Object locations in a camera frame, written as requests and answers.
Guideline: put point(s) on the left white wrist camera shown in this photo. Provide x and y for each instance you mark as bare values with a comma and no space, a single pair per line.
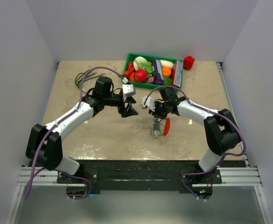
128,88

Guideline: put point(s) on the white green cabbage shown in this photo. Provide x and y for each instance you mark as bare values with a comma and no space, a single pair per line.
141,63

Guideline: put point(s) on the green vegetable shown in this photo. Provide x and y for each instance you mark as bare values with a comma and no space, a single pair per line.
167,81

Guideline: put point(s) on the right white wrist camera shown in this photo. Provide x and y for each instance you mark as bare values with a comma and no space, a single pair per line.
148,103

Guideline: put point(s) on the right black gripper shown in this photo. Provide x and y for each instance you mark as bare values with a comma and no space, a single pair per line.
155,113

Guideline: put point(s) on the red bell pepper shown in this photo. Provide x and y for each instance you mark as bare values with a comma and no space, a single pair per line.
188,62

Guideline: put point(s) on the black base frame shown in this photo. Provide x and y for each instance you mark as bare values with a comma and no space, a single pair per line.
128,175

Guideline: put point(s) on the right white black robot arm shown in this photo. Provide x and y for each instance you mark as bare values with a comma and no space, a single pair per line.
222,133

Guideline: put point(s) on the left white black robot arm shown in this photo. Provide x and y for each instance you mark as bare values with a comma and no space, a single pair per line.
45,142

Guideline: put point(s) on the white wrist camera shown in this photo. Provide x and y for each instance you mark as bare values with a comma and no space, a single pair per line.
148,103
128,88

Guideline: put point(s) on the red chili pepper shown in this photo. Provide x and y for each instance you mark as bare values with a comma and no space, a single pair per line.
130,69

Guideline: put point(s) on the purple white box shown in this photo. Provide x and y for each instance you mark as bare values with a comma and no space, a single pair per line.
157,71

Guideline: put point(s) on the red apple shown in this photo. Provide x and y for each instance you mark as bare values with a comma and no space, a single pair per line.
140,75

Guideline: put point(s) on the red grey box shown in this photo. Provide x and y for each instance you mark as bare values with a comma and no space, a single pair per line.
177,74

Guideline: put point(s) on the orange fruit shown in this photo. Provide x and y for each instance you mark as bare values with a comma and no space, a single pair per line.
166,71

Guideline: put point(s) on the white radish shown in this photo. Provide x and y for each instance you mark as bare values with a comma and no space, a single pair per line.
165,63

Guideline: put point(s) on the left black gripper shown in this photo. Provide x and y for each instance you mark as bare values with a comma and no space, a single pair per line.
129,112

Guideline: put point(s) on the green plastic bin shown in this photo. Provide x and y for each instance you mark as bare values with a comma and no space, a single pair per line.
132,56

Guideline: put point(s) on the orange carrot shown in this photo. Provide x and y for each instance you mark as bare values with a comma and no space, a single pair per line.
131,77

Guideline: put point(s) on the purple sweet potato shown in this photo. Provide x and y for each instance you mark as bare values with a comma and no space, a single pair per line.
150,80

